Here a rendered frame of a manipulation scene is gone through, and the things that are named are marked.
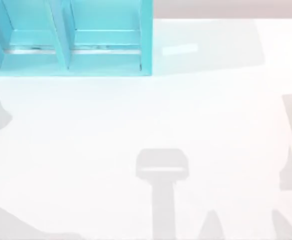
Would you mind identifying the light blue rack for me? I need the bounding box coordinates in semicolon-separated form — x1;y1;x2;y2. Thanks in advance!
0;0;153;77

